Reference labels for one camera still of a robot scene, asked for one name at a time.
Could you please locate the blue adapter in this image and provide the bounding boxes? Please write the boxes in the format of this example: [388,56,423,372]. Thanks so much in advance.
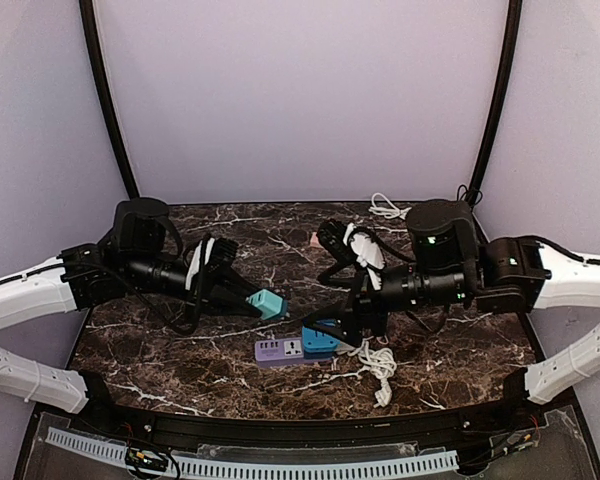
[302,327,340,354]

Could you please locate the small teal plug adapter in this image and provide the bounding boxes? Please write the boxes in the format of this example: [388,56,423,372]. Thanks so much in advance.
[246,289,288,320]

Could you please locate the white cable of purple strip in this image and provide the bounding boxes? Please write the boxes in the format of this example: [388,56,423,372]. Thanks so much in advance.
[337,339,399,409]

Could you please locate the purple power strip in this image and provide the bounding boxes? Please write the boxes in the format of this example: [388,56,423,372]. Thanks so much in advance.
[254,337,305,368]

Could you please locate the black usb cable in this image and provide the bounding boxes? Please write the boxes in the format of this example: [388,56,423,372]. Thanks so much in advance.
[454,183,484,204]

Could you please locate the white charger cube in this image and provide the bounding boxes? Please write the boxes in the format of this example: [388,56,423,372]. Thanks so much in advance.
[335,342,358,356]

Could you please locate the dark blue cube socket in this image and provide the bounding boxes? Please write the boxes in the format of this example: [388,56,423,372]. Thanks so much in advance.
[304,351,334,362]

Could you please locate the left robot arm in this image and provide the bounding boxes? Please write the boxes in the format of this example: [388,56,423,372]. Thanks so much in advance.
[0,197,261,414]

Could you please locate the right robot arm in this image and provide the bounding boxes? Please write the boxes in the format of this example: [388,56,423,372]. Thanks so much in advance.
[303,199,600,405]

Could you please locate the pink charger cube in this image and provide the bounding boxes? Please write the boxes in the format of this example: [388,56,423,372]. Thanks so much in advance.
[310,232,321,248]

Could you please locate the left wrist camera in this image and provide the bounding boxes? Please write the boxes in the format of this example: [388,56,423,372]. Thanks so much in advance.
[182,237,239,290]

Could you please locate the white slotted cable duct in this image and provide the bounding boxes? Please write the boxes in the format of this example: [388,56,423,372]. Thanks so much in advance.
[45,427,459,479]

